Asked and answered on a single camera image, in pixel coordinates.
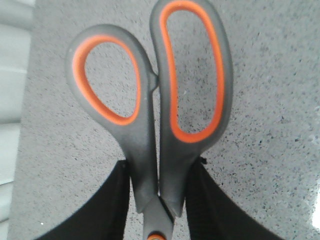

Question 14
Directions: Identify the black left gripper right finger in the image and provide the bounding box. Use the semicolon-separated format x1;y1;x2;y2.
172;154;280;240

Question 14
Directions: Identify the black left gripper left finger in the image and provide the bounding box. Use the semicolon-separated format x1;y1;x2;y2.
38;160;146;240

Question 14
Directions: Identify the pale grey curtain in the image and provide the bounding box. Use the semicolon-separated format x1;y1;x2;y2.
0;0;36;240

